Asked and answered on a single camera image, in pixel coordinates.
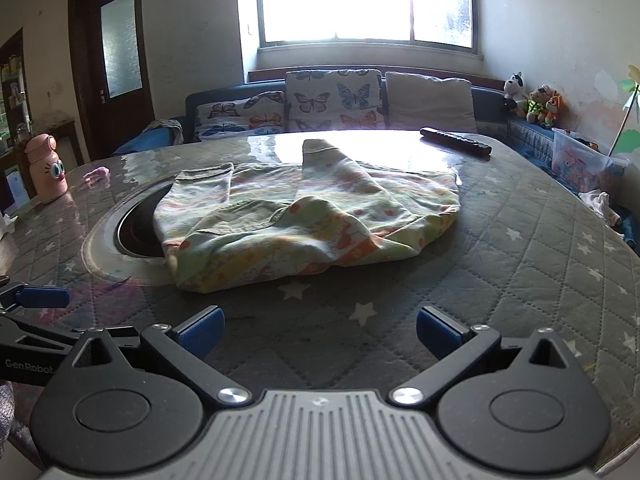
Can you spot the black and white plush cow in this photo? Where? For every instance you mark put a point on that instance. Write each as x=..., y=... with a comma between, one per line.
x=514, y=92

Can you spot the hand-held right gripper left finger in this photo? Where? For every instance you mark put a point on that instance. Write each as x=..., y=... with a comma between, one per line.
x=202, y=332

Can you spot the window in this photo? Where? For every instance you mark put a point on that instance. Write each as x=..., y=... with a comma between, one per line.
x=365, y=0

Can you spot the grey quilted star table cover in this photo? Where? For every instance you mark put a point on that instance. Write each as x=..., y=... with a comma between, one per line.
x=525, y=270

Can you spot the blue blanket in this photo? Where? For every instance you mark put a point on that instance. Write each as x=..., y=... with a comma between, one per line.
x=145, y=141

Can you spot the white cloth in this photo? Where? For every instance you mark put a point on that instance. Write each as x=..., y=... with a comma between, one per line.
x=600, y=207

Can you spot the small pink hair clip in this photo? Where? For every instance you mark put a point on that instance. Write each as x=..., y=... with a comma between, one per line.
x=97, y=175

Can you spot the white refrigerator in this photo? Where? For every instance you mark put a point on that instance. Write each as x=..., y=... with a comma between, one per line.
x=14, y=190

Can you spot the orange plush toy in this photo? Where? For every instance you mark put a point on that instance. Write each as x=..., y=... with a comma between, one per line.
x=556, y=110

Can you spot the blue sofa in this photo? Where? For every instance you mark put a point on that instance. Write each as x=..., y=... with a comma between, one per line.
x=490, y=105

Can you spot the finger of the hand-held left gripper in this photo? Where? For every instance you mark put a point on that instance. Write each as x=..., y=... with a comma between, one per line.
x=35, y=335
x=42, y=298

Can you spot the plain white cushion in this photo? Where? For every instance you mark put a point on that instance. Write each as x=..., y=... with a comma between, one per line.
x=430, y=102

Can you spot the black remote control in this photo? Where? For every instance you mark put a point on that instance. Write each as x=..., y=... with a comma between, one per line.
x=455, y=141

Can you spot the yellow green pinwheel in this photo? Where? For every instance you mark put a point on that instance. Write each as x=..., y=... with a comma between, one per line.
x=631, y=105

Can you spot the floral printed shirt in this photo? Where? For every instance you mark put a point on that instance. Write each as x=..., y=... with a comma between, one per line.
x=310, y=220

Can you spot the pink cartoon face bottle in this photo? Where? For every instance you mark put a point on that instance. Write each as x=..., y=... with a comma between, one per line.
x=46, y=170

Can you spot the clear plastic storage box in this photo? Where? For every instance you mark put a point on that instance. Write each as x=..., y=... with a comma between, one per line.
x=585, y=160

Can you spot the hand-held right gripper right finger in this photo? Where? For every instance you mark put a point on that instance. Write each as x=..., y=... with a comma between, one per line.
x=437, y=332

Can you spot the dark wooden side table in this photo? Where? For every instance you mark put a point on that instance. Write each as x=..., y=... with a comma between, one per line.
x=55, y=135

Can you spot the brown plush bear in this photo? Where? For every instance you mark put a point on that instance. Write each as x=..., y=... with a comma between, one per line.
x=539, y=105

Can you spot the large butterfly print pillow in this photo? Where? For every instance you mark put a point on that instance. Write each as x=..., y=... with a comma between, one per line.
x=332, y=100

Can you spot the small butterfly print pillow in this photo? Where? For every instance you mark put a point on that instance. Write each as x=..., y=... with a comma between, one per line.
x=240, y=117

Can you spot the dark wooden display cabinet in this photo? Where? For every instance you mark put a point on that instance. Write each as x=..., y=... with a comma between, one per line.
x=12, y=90

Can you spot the dark wooden door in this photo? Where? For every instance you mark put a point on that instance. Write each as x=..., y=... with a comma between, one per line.
x=115, y=60

